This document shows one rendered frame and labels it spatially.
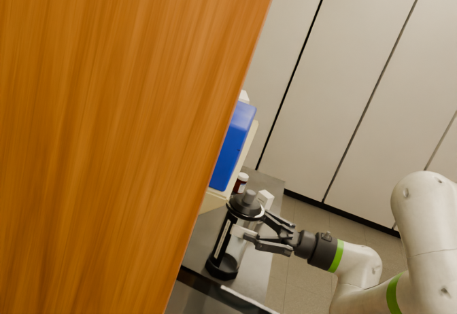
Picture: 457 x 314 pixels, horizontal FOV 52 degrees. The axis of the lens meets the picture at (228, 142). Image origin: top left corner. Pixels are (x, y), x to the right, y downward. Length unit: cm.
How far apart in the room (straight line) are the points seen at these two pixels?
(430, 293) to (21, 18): 74
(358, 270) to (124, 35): 99
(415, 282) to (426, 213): 12
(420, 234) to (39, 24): 70
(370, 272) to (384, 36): 258
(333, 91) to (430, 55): 73
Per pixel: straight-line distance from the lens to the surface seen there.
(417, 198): 92
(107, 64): 48
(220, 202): 58
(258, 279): 144
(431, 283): 90
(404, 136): 388
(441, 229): 91
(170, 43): 45
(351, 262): 131
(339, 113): 377
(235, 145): 56
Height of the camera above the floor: 179
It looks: 22 degrees down
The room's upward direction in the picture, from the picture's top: 19 degrees clockwise
